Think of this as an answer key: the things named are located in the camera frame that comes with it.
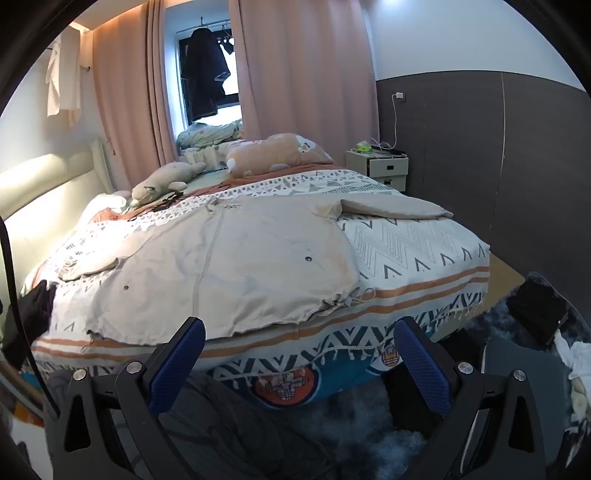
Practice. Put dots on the white crumpled cloth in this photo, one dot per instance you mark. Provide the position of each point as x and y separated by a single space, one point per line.
575 355

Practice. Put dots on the dark hanging clothes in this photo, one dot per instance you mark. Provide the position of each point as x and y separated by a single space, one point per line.
203 69

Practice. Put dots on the patterned bed blanket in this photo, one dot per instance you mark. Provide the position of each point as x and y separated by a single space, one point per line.
406 249

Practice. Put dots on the white nightstand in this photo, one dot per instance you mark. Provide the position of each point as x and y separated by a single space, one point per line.
378 168

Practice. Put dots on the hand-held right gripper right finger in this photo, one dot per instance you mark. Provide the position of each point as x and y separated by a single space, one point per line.
422 369

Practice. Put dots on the window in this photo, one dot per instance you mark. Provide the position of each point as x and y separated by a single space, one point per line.
231 97

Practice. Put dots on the white hanging garment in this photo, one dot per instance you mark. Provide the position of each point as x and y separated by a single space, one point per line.
60 78

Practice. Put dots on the blue shaggy rug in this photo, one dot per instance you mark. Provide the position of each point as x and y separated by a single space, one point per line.
360 424

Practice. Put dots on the cream padded headboard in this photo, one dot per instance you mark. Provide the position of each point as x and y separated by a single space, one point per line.
41 194

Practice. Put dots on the beige trousers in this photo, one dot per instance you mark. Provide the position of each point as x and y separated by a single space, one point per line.
221 267

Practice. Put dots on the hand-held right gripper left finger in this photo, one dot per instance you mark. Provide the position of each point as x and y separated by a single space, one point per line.
178 364

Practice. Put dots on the black clothes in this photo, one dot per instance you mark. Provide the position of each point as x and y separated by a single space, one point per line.
32 314

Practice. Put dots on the cream ruffled cushion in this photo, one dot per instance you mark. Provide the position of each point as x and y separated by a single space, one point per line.
203 158

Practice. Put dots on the green small item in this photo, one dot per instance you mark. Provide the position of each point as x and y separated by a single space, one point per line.
363 148

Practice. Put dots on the peach printed pillow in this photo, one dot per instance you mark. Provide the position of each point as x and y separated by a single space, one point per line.
272 154

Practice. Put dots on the light printed quilt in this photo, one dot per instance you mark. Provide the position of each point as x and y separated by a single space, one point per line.
207 134

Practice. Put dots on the black bag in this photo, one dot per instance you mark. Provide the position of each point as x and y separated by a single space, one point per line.
535 309

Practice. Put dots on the beige plush toy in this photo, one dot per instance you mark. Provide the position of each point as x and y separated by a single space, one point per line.
161 180

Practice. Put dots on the pink curtain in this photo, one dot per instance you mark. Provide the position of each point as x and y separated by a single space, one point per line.
300 69
129 92

